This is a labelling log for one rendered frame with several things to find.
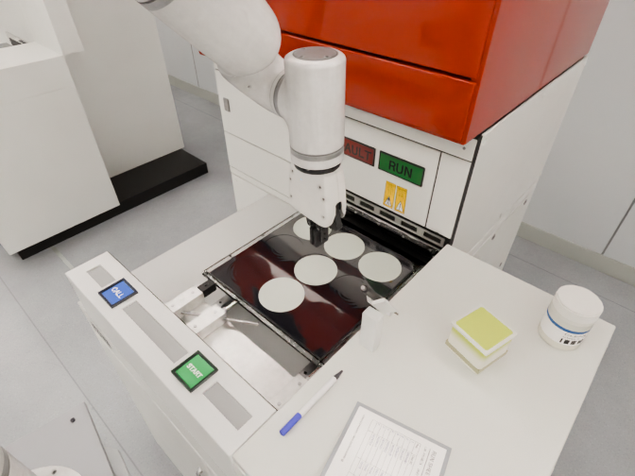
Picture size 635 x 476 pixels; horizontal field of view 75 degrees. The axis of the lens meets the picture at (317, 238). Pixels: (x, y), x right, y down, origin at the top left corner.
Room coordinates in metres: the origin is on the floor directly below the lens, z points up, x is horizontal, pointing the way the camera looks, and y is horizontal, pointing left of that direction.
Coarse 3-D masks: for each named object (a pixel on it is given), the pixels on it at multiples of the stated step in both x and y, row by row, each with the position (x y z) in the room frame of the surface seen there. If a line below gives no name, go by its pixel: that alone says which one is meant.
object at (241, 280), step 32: (288, 224) 0.86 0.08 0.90; (256, 256) 0.73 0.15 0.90; (288, 256) 0.73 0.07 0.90; (256, 288) 0.63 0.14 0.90; (320, 288) 0.63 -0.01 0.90; (352, 288) 0.63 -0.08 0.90; (384, 288) 0.63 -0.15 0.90; (288, 320) 0.54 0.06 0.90; (320, 320) 0.54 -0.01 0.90; (352, 320) 0.54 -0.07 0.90; (320, 352) 0.46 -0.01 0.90
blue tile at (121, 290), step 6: (120, 282) 0.58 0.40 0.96; (114, 288) 0.57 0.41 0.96; (120, 288) 0.57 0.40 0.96; (126, 288) 0.57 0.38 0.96; (102, 294) 0.55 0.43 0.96; (108, 294) 0.55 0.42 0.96; (114, 294) 0.55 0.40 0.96; (120, 294) 0.55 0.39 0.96; (126, 294) 0.55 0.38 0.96; (108, 300) 0.54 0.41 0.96; (114, 300) 0.54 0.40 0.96
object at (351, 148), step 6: (348, 144) 0.91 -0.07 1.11; (354, 144) 0.89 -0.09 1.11; (360, 144) 0.88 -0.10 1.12; (348, 150) 0.91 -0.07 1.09; (354, 150) 0.89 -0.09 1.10; (360, 150) 0.88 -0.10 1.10; (366, 150) 0.87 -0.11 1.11; (372, 150) 0.86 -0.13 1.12; (354, 156) 0.89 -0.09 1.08; (360, 156) 0.88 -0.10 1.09; (366, 156) 0.87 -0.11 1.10; (372, 156) 0.86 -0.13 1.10
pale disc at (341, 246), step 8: (328, 240) 0.79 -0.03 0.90; (336, 240) 0.79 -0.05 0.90; (344, 240) 0.79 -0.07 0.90; (352, 240) 0.79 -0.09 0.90; (360, 240) 0.79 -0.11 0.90; (328, 248) 0.76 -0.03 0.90; (336, 248) 0.76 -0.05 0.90; (344, 248) 0.76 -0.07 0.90; (352, 248) 0.76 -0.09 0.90; (360, 248) 0.76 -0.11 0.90; (336, 256) 0.73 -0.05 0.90; (344, 256) 0.73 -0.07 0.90; (352, 256) 0.73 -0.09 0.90
